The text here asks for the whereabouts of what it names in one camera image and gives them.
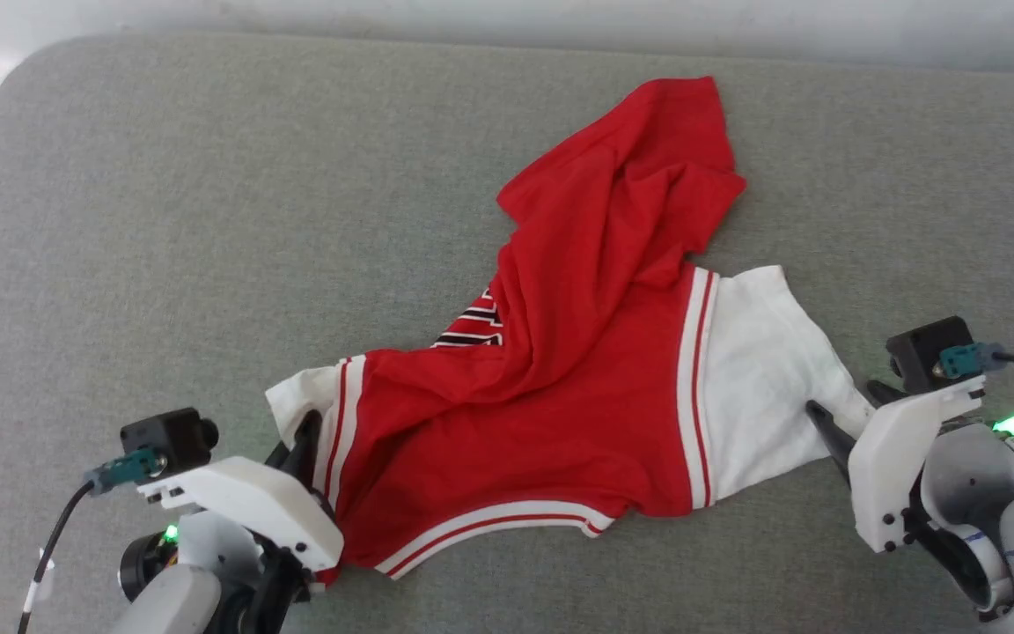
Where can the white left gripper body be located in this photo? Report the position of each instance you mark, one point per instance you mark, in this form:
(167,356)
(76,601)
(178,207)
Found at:
(252,506)

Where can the red and white jersey shirt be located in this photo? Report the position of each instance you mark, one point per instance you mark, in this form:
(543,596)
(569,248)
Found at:
(560,405)

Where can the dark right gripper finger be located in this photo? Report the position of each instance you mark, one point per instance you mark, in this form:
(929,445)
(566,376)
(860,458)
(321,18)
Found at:
(884,394)
(837,436)

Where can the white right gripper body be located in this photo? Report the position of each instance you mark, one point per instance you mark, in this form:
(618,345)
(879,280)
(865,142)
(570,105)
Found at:
(890,467)

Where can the teal right camera plug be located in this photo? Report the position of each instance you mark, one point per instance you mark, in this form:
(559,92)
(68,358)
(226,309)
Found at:
(969,359)

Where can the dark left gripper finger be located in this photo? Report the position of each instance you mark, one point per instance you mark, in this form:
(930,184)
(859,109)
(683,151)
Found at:
(282,458)
(306,449)

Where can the teal left camera plug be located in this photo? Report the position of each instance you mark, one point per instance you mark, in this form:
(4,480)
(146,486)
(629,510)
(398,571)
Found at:
(124,468)

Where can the teal camera plug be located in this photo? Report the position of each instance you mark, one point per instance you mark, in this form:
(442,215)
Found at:
(124,468)
(969,359)

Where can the grey-green fabric sofa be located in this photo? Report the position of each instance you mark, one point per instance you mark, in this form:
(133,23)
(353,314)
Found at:
(164,264)

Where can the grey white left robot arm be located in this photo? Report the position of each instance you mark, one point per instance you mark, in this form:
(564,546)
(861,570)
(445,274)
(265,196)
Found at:
(172,603)

